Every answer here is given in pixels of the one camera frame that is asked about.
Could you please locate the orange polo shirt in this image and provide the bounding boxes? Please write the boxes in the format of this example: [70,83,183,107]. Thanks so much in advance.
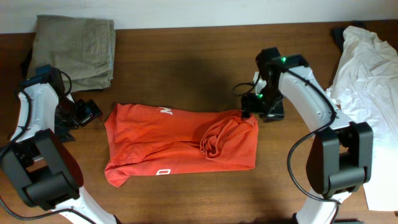
[104,104,259,187]

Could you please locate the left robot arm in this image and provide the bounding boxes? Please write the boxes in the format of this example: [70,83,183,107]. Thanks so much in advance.
[1,65,120,223]

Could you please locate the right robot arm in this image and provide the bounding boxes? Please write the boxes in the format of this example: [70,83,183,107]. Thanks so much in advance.
[241,47,374,224]

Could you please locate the folded olive green trousers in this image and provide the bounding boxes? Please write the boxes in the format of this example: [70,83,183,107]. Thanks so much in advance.
[27,15,116,92]

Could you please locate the white t-shirt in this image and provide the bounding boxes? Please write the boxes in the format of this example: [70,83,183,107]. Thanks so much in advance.
[326,26,397,212]

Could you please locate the black garment under white shirt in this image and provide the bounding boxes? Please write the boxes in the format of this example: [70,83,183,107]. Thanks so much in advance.
[330,21,366,53]

